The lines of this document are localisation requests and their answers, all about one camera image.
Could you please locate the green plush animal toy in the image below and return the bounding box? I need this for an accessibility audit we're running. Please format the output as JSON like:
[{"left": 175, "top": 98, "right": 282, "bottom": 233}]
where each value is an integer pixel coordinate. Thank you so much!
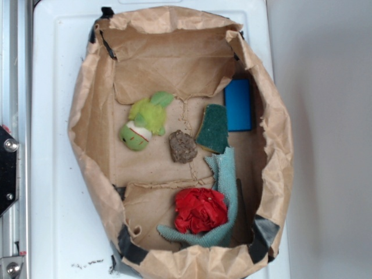
[{"left": 119, "top": 91, "right": 174, "bottom": 151}]

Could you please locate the brown paper lined bin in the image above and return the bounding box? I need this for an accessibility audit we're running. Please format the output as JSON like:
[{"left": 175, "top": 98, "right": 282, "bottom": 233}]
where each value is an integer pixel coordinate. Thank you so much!
[{"left": 68, "top": 6, "right": 294, "bottom": 278}]

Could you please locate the grey brown rock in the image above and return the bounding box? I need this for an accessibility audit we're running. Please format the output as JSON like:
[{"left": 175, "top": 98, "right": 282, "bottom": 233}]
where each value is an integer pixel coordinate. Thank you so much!
[{"left": 169, "top": 130, "right": 198, "bottom": 163}]

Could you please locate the green yellow scrub sponge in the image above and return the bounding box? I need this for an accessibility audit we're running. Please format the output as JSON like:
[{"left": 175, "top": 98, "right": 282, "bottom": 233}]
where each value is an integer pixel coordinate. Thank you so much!
[{"left": 195, "top": 104, "right": 228, "bottom": 154}]

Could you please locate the teal microfibre cloth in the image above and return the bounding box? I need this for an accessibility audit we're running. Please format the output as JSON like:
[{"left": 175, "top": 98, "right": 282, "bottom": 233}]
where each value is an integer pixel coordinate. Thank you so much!
[{"left": 157, "top": 147, "right": 238, "bottom": 248}]

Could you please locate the blue rectangular block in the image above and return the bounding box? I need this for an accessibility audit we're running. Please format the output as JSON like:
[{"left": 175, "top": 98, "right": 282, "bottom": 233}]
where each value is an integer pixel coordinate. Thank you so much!
[{"left": 224, "top": 79, "right": 252, "bottom": 132}]

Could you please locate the red crumpled cloth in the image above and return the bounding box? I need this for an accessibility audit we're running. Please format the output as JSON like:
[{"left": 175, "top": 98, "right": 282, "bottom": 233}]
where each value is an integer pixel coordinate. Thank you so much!
[{"left": 174, "top": 188, "right": 228, "bottom": 234}]

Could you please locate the black metal bracket plate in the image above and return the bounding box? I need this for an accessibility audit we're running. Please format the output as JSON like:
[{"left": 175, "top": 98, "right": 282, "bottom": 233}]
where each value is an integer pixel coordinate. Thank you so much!
[{"left": 0, "top": 126, "right": 19, "bottom": 217}]

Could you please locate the aluminium frame rail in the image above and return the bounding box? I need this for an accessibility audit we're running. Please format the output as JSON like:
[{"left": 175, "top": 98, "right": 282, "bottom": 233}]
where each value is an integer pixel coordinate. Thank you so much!
[{"left": 1, "top": 1, "right": 32, "bottom": 278}]

